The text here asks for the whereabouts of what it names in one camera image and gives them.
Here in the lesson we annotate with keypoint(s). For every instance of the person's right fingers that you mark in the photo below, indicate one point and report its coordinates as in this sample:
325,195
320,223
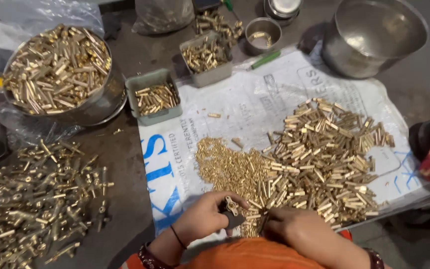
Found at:
271,222

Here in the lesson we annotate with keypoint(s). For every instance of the heap of brass hex rods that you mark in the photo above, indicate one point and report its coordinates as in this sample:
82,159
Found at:
323,164

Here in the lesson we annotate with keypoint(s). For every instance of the black thread wristband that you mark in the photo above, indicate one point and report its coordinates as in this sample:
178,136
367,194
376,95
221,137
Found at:
177,237

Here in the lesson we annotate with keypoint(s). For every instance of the small steel cup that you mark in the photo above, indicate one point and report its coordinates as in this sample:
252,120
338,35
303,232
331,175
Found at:
262,35

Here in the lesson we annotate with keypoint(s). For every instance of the white printed woven sack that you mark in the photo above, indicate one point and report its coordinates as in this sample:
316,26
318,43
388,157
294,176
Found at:
259,123

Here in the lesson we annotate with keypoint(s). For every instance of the pile of brass parts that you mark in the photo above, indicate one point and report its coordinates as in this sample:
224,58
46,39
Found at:
218,24

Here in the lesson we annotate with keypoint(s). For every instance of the heap of brass fittings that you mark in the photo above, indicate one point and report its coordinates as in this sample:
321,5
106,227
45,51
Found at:
32,201

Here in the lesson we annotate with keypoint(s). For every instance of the large empty steel pot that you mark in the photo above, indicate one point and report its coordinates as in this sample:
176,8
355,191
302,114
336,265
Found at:
371,37

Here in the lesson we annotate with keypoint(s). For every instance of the grey plastic tray with brass pins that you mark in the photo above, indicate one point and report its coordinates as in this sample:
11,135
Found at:
154,98
206,59

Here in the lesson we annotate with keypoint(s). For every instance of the clear plastic bag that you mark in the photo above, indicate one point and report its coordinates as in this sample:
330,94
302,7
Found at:
21,56

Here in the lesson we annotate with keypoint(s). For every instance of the black round object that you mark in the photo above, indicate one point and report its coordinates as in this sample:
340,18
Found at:
424,138

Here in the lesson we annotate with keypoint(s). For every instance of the large steel bowl of brass rods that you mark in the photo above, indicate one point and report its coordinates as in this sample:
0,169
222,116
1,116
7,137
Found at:
60,74

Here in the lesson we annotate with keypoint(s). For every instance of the heap of small brass screws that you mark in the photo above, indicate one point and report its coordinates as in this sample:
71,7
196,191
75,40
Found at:
230,166

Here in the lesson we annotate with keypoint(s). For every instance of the crumpled grey plastic bag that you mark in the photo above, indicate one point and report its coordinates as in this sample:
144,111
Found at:
162,15

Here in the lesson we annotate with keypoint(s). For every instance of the black hand tool with brass part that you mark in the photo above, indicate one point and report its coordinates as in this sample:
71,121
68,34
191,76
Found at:
232,213

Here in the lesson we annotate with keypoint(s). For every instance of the orange garment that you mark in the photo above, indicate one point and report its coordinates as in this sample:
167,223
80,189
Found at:
252,256

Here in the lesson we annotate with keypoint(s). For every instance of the person's right hand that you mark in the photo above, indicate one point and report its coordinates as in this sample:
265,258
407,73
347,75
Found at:
304,233

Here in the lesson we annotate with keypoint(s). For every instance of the person's left hand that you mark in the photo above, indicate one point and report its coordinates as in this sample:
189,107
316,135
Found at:
200,220

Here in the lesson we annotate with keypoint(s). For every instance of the stacked steel containers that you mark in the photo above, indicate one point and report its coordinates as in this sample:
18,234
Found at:
282,9

